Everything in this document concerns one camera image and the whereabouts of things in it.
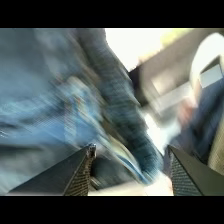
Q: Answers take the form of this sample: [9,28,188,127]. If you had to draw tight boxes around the blue jeans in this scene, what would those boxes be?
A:
[0,28,165,197]

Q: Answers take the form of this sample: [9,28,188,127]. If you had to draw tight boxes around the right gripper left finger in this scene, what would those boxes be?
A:
[7,143,98,197]

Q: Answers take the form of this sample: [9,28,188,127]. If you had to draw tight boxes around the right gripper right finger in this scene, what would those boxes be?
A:
[167,144,224,197]

